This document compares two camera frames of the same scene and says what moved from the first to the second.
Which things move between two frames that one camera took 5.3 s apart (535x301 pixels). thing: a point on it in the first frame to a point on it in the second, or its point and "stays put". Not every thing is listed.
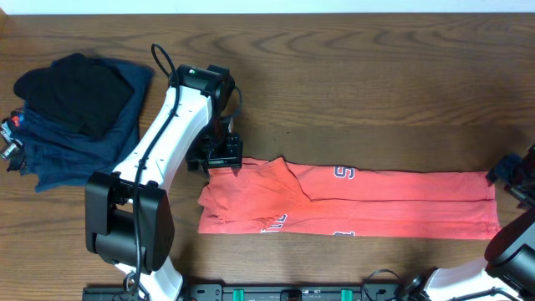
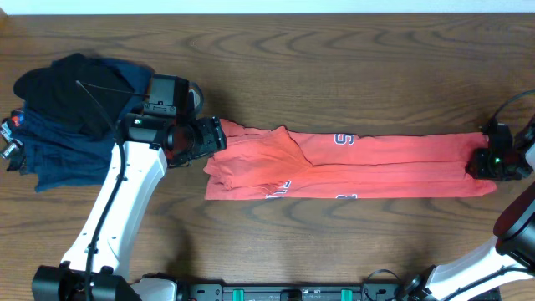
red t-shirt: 279,196 to 292,164
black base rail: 261,292 stays put
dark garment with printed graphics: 12,132 stays put
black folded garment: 84,94 stays put
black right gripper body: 512,171 to 502,165
